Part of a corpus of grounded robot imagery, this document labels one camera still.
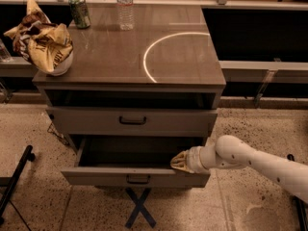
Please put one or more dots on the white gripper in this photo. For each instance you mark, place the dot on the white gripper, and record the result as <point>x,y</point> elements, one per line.
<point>193,160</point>

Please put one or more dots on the grey drawer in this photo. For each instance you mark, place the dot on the grey drawer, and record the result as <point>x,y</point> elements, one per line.
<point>132,122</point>
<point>124,161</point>

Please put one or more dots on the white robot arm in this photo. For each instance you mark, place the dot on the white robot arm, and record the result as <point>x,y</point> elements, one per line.
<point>229,152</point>

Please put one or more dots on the grey three-drawer cabinet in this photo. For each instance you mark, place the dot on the grey three-drawer cabinet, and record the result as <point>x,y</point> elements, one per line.
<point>167,61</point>

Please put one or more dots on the grey top drawer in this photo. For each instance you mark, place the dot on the grey top drawer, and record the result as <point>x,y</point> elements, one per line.
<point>132,122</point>

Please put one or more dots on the blue tape X mark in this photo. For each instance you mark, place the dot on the blue tape X mark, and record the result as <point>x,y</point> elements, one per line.
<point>139,208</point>

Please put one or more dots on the black right base leg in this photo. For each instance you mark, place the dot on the black right base leg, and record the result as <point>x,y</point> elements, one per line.
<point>301,213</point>

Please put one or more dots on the black base leg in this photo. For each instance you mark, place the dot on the black base leg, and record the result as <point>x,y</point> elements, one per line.
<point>301,213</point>
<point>9,183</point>

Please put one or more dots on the black left base leg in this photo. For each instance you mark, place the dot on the black left base leg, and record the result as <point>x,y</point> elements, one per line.
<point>9,183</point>

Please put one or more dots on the white bowl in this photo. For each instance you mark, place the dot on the white bowl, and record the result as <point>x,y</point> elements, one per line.
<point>54,64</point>

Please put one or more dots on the clear plastic water bottle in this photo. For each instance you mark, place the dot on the clear plastic water bottle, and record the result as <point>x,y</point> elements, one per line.
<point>125,11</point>

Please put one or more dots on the yellow brown chip bag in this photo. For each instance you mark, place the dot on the yellow brown chip bag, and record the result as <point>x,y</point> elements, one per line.
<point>36,35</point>

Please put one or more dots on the green soda can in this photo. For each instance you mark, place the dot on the green soda can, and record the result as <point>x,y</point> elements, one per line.
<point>80,13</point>

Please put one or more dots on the clear glass on shelf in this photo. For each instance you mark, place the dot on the clear glass on shelf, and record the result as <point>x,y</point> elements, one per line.
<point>5,56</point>

